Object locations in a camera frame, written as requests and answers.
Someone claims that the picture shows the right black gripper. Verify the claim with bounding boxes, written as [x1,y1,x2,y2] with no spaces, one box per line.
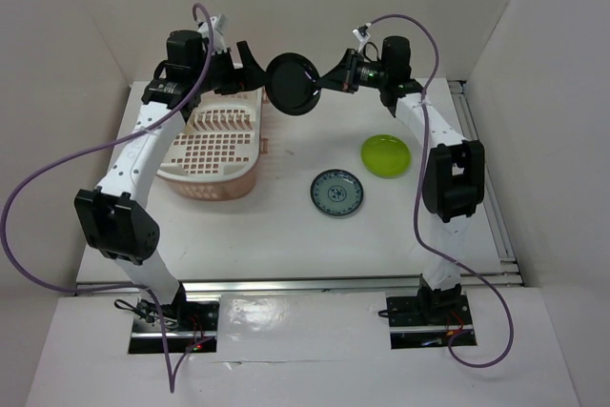
[315,49,390,94]

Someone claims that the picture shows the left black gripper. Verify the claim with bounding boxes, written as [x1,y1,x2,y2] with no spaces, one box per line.
[192,40,271,95]

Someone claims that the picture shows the black plate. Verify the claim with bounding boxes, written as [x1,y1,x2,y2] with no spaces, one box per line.
[265,52,320,116]

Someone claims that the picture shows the green plate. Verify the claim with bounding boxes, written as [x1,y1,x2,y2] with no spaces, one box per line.
[360,134,412,178]

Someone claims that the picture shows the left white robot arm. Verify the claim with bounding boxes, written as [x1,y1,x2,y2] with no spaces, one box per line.
[74,31,266,330]

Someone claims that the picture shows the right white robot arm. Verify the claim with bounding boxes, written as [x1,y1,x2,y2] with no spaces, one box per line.
[317,35,485,324]

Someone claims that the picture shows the white pink dish rack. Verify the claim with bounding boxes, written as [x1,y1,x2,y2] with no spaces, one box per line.
[156,88,267,201]

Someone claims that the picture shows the blue white patterned plate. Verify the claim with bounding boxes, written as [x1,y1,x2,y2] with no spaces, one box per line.
[309,169,364,218]

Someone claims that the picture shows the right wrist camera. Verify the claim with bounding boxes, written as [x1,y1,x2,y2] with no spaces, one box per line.
[353,22,372,53]

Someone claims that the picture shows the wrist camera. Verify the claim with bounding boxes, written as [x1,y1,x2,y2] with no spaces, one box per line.
[197,14,227,48]
[353,22,372,53]

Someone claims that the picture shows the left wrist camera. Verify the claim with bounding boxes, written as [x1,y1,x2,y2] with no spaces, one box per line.
[197,14,227,48]

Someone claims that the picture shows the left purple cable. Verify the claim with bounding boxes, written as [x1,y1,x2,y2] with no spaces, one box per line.
[1,4,214,394]

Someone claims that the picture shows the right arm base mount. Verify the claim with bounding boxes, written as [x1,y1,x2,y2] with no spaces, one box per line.
[377,295,478,350]

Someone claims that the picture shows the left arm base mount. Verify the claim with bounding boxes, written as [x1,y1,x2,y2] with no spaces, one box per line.
[113,299,220,355]

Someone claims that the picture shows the aluminium rail frame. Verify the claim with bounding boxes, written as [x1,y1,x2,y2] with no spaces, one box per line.
[73,77,525,296]

